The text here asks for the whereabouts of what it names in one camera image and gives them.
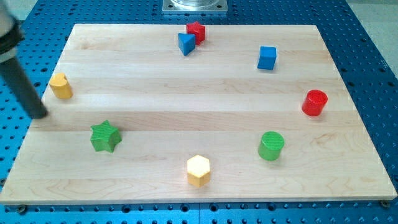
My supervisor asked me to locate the green star block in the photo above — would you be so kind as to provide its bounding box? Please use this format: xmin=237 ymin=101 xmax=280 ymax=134
xmin=90 ymin=120 xmax=122 ymax=153

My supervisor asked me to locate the blue perforated metal base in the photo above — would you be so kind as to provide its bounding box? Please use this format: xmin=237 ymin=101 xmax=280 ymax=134
xmin=1 ymin=0 xmax=397 ymax=223

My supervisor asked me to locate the green cylinder block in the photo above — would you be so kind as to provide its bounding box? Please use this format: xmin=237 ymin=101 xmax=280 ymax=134
xmin=257 ymin=131 xmax=285 ymax=161

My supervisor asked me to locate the light wooden board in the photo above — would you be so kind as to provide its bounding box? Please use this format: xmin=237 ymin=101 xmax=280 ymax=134
xmin=1 ymin=24 xmax=397 ymax=205

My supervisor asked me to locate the left board clamp screw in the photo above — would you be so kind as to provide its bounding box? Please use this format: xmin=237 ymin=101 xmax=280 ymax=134
xmin=16 ymin=205 xmax=27 ymax=214

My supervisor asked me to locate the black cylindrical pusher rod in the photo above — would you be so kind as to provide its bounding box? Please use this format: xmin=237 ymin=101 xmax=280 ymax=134
xmin=1 ymin=57 xmax=48 ymax=119

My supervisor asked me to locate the board clamp screw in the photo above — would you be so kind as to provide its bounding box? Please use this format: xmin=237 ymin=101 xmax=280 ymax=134
xmin=379 ymin=200 xmax=390 ymax=208
xmin=16 ymin=205 xmax=27 ymax=214

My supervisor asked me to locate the yellow heart block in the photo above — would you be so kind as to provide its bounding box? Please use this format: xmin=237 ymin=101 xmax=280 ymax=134
xmin=49 ymin=73 xmax=73 ymax=99

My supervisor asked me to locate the blue triangle block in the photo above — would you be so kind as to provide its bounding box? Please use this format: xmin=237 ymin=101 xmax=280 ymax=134
xmin=178 ymin=33 xmax=196 ymax=56

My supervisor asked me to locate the right board clamp screw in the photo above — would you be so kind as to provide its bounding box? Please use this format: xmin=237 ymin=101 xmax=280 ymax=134
xmin=379 ymin=200 xmax=390 ymax=208

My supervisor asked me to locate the yellow hexagon block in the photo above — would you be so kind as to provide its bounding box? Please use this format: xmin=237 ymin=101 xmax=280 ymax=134
xmin=187 ymin=155 xmax=211 ymax=187

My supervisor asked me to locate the red star block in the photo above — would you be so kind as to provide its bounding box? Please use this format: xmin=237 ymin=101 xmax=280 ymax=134
xmin=186 ymin=21 xmax=206 ymax=45

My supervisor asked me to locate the red cylinder block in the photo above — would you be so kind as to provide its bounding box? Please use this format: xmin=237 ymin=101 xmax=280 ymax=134
xmin=302 ymin=90 xmax=328 ymax=116

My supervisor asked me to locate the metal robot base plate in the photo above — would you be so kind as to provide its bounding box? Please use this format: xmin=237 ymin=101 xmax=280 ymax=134
xmin=162 ymin=0 xmax=228 ymax=13

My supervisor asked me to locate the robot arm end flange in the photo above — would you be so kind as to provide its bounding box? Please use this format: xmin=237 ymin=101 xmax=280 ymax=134
xmin=1 ymin=0 xmax=24 ymax=63

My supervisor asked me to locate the blue cube block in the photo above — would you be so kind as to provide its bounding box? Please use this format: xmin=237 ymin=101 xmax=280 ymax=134
xmin=257 ymin=46 xmax=277 ymax=70

